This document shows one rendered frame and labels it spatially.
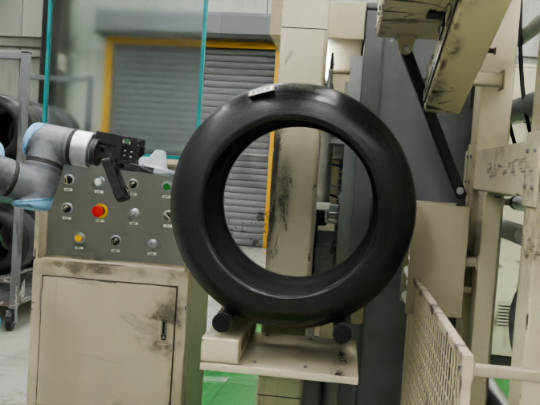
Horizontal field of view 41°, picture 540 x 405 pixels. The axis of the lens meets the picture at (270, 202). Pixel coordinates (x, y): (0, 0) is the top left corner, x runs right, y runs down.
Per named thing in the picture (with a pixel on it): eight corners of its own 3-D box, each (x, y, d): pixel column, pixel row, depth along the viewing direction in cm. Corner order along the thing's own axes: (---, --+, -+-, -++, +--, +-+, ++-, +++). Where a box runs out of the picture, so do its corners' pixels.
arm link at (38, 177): (-4, 202, 174) (11, 154, 177) (40, 216, 182) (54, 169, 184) (11, 200, 167) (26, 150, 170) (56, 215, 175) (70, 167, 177)
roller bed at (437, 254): (398, 300, 211) (407, 199, 210) (450, 304, 210) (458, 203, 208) (404, 313, 192) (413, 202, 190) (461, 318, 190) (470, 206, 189)
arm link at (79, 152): (66, 165, 174) (80, 165, 184) (85, 169, 174) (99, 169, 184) (72, 128, 174) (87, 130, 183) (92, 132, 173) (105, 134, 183)
